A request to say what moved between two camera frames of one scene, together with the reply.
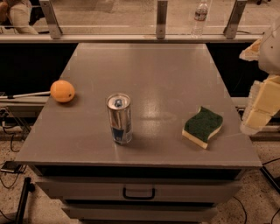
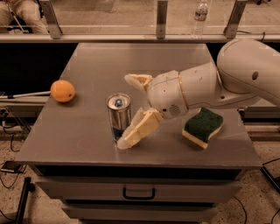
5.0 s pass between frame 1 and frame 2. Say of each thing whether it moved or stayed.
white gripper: moved
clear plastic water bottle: stayed
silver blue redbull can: stayed
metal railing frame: stayed
